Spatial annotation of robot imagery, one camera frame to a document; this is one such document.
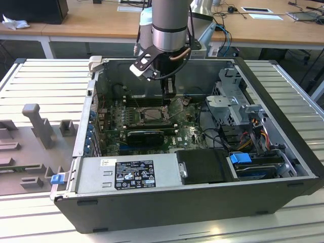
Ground dark tablet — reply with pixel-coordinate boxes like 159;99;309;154
286;11;321;23

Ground grey plastic case handle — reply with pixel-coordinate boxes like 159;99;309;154
88;56;109;74

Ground white framed desk panel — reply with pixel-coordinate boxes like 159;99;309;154
240;6;274;13

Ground yellow red power wires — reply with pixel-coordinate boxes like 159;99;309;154
239;120;269;152

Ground black plastic shroud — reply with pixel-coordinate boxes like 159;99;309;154
175;149;235;185

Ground grey parts rack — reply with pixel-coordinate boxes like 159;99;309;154
0;103;82;197

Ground grey desk cable panel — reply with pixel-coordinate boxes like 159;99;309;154
117;5;147;13

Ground brown curved cable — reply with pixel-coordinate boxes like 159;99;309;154
169;47;191;62

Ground black computer tower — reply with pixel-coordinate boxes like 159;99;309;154
0;0;69;25

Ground CPU socket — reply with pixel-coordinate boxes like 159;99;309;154
138;106;170;124

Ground grey power supply unit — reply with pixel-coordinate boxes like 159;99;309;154
75;153;183;193

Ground white paper sheet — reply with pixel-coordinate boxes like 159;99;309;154
249;13;284;21

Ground black RAM slot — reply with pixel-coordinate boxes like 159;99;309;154
126;100;165;106
125;121;175;128
126;95;164;101
126;126;177;135

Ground black cable bundle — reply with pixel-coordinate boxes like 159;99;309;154
198;100;230;150

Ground silver metal drive cage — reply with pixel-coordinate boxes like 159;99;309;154
205;67;270;129

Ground green motherboard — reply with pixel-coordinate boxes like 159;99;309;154
101;95;212;156

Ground green RAM stick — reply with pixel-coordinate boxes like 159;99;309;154
0;165;43;173

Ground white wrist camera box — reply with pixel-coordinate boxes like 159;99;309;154
129;47;155;82

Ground crumpled white paper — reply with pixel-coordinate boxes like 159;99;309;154
2;14;31;30

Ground hard disk in blue carrier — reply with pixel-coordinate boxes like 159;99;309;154
229;151;279;181

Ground metal socket cover frame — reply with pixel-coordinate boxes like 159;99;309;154
171;97;188;121

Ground black open PC case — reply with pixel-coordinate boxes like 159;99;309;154
49;56;320;235

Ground wooden desk white frame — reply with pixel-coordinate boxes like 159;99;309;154
42;0;324;51
0;0;70;59

